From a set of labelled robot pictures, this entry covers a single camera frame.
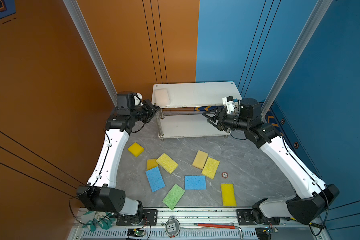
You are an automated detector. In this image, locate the red handled tool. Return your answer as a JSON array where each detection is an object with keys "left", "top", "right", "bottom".
[{"left": 194, "top": 223, "right": 244, "bottom": 240}]

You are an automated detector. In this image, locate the orange-yellow thick sponge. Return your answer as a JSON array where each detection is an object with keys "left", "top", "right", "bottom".
[{"left": 192, "top": 150, "right": 209, "bottom": 170}]

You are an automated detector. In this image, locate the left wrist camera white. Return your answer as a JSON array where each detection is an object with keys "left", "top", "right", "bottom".
[{"left": 134, "top": 93, "right": 143, "bottom": 107}]

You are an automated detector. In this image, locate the small orange-yellow sponge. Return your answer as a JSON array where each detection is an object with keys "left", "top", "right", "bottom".
[{"left": 146, "top": 159, "right": 159, "bottom": 171}]

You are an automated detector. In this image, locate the yellow cellulose sponge right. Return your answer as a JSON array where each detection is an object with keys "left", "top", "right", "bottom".
[{"left": 202, "top": 157, "right": 220, "bottom": 180}]

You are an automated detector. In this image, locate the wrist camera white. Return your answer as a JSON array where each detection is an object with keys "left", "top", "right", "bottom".
[
  {"left": 222, "top": 96, "right": 239, "bottom": 115},
  {"left": 134, "top": 93, "right": 143, "bottom": 107}
]

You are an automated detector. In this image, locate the aluminium corner post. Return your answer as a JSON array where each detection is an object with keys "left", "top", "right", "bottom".
[
  {"left": 63, "top": 0, "right": 117, "bottom": 106},
  {"left": 261, "top": 0, "right": 333, "bottom": 118}
]

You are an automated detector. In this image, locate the blue cellulose sponge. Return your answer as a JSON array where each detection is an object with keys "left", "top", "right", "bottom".
[
  {"left": 146, "top": 167, "right": 165, "bottom": 192},
  {"left": 185, "top": 175, "right": 207, "bottom": 190}
]

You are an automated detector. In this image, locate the blue cellulose sponge centre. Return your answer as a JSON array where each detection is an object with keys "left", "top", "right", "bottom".
[{"left": 185, "top": 175, "right": 207, "bottom": 190}]

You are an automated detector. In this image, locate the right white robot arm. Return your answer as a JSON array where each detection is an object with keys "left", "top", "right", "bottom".
[{"left": 203, "top": 96, "right": 340, "bottom": 225}]

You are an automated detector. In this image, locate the yellow cellulose sponge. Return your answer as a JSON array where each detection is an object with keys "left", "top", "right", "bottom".
[
  {"left": 202, "top": 157, "right": 220, "bottom": 180},
  {"left": 156, "top": 153, "right": 179, "bottom": 174}
]

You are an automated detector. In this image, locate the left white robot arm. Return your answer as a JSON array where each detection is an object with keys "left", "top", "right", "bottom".
[{"left": 76, "top": 92, "right": 160, "bottom": 219}]

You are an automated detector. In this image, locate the circuit board right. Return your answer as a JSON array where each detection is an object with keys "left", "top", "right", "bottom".
[{"left": 263, "top": 227, "right": 279, "bottom": 235}]

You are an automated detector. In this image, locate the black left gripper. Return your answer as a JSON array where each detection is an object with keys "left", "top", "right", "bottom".
[{"left": 129, "top": 100, "right": 159, "bottom": 124}]

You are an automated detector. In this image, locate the yellow foam sponge front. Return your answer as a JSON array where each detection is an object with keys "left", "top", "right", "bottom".
[{"left": 221, "top": 184, "right": 237, "bottom": 207}]

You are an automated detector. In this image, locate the aluminium front rail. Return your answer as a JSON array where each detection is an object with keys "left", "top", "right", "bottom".
[{"left": 68, "top": 207, "right": 331, "bottom": 240}]

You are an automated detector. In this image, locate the bright yellow foam sponge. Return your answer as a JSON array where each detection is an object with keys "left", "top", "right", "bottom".
[{"left": 128, "top": 143, "right": 145, "bottom": 158}]

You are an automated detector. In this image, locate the white foam sponge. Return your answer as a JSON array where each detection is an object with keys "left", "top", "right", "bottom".
[{"left": 154, "top": 89, "right": 171, "bottom": 108}]

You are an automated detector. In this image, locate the white two-tier metal shelf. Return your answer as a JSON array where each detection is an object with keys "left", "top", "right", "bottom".
[{"left": 152, "top": 82, "right": 242, "bottom": 141}]

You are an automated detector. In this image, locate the aluminium left corner post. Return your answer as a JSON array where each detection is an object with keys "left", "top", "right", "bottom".
[{"left": 63, "top": 0, "right": 117, "bottom": 106}]

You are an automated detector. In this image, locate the green circuit board left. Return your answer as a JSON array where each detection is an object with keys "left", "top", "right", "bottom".
[{"left": 127, "top": 229, "right": 147, "bottom": 239}]

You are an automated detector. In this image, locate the green cellulose sponge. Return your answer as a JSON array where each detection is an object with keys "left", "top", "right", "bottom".
[{"left": 162, "top": 184, "right": 185, "bottom": 210}]

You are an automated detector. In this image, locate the aluminium right corner post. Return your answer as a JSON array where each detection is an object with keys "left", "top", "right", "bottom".
[{"left": 261, "top": 0, "right": 333, "bottom": 118}]

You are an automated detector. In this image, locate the small red ring marker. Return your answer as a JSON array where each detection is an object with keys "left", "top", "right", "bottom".
[{"left": 222, "top": 172, "right": 229, "bottom": 179}]

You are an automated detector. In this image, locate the round grey socket plate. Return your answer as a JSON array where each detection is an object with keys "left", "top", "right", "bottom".
[{"left": 165, "top": 217, "right": 181, "bottom": 238}]

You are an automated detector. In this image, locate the blue cellulose sponge left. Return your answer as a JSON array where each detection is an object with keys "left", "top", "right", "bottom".
[{"left": 146, "top": 167, "right": 165, "bottom": 192}]

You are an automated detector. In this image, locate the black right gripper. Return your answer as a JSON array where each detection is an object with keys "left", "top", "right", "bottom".
[{"left": 202, "top": 107, "right": 251, "bottom": 133}]

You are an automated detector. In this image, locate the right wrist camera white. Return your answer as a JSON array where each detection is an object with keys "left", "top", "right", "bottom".
[{"left": 222, "top": 96, "right": 239, "bottom": 115}]

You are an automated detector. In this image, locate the yellow cellulose sponge left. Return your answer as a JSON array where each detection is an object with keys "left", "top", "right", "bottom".
[{"left": 156, "top": 153, "right": 179, "bottom": 174}]

